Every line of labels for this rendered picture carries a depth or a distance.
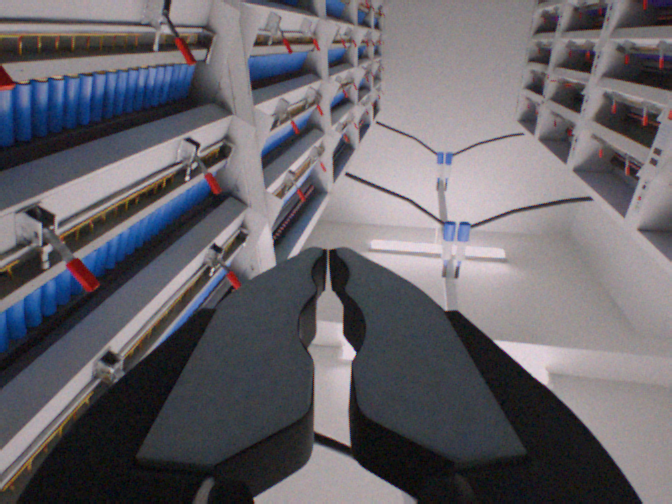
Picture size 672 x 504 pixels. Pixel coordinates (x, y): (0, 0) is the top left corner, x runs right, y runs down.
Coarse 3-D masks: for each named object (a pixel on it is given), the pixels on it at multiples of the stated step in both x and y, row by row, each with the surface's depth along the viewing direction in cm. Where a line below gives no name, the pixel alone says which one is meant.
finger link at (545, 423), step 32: (480, 352) 8; (512, 384) 7; (544, 384) 7; (512, 416) 6; (544, 416) 6; (576, 416) 6; (544, 448) 6; (576, 448) 6; (480, 480) 5; (512, 480) 5; (544, 480) 5; (576, 480) 5; (608, 480) 5
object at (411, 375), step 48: (336, 288) 12; (384, 288) 10; (384, 336) 8; (432, 336) 8; (384, 384) 7; (432, 384) 7; (480, 384) 7; (384, 432) 6; (432, 432) 6; (480, 432) 6; (384, 480) 7
